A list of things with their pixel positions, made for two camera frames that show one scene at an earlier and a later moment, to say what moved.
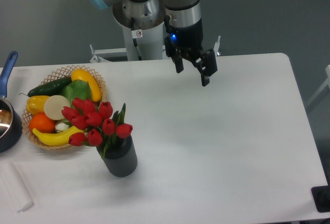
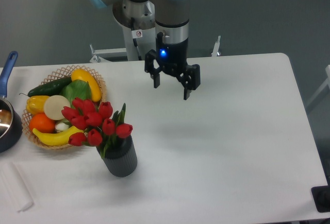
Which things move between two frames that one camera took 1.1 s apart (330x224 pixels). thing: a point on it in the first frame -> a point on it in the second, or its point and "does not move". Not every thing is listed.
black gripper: x=190 y=37 -> x=172 y=58
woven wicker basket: x=65 y=72 does not move
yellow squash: x=79 y=74 does not move
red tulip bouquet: x=99 y=123 does not move
